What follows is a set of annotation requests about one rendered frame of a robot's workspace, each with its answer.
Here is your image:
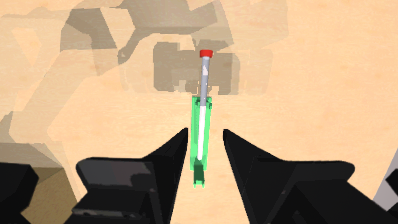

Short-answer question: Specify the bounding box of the grey pin with red cap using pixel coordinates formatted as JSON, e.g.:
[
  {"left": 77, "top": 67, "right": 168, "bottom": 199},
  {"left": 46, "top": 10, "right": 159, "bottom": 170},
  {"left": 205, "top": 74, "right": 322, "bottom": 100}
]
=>
[{"left": 197, "top": 50, "right": 213, "bottom": 160}]

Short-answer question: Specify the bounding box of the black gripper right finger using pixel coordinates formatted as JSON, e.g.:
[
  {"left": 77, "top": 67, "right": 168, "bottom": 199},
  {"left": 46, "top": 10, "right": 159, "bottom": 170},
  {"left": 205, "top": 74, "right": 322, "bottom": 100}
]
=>
[{"left": 222, "top": 129, "right": 355, "bottom": 224}]

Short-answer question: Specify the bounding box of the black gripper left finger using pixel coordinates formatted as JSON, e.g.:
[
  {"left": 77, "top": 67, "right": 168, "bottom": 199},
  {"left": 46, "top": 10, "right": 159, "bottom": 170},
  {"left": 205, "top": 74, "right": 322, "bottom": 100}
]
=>
[{"left": 75, "top": 127, "right": 189, "bottom": 224}]

